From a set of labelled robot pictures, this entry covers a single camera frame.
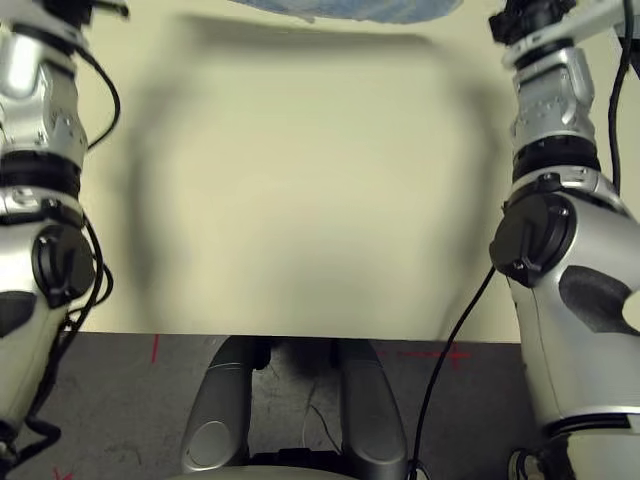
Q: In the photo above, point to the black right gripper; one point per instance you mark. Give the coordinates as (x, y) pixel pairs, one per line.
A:
(520, 17)

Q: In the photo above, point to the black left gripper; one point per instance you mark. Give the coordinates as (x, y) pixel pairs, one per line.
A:
(80, 10)

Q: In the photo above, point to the light blue towel white trim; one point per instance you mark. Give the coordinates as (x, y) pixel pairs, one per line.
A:
(350, 7)

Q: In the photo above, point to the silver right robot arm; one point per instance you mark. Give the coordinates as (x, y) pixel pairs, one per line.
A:
(550, 100)

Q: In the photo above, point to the grey robot torso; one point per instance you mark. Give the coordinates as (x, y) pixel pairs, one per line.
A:
(280, 474)

